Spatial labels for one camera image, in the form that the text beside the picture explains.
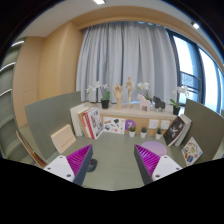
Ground wooden hand model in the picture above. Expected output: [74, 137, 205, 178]
[113, 84, 123, 110]

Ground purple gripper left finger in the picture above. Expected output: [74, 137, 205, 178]
[43, 144, 94, 187]

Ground green desk partition left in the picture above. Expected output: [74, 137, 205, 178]
[25, 92, 81, 161]

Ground wooden chair back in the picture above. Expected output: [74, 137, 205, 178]
[16, 131, 47, 168]

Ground red and white book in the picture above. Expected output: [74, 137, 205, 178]
[84, 107, 103, 139]

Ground black computer mouse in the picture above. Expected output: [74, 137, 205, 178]
[87, 159, 98, 172]

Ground white orchid black pot left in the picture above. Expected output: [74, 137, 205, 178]
[86, 81, 110, 109]

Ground green desk partition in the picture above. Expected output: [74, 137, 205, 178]
[25, 92, 81, 161]
[182, 99, 224, 163]

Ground small potted plant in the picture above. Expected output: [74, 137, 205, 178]
[129, 126, 136, 137]
[156, 128, 162, 140]
[140, 127, 147, 138]

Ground illustrated picture card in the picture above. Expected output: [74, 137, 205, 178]
[103, 117, 126, 134]

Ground pink toy horse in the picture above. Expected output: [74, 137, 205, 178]
[137, 94, 151, 112]

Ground small potted plant middle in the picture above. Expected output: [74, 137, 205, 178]
[140, 127, 147, 138]

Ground dark cover book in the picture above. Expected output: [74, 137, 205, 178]
[163, 116, 185, 146]

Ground grey curtain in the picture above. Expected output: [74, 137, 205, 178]
[76, 21, 177, 102]

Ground white orchid black pot right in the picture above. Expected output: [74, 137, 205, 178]
[170, 85, 189, 115]

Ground light wooden board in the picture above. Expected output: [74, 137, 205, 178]
[51, 124, 76, 154]

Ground small potted plant left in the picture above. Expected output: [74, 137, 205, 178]
[129, 126, 136, 137]

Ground white orchid black pot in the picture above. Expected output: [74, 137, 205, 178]
[86, 81, 110, 109]
[170, 85, 189, 115]

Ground wooden mannequin figure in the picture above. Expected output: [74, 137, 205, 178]
[126, 76, 136, 108]

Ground white orchid behind horse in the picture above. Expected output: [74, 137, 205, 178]
[137, 82, 153, 102]

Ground round purple mouse pad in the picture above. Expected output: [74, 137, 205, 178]
[141, 141, 167, 156]

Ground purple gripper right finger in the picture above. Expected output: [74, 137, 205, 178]
[133, 143, 183, 186]

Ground colourful picture booklet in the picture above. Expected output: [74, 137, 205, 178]
[181, 137, 203, 166]

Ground small potted plant right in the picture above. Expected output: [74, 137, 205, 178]
[156, 128, 162, 140]

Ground black toy horse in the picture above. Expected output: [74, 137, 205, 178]
[153, 96, 166, 109]

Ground wooden shelf cabinet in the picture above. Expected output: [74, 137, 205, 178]
[85, 102, 176, 135]

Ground purple round number sign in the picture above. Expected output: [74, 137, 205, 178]
[125, 119, 136, 131]

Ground green desk partition right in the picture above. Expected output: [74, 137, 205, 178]
[182, 99, 224, 163]

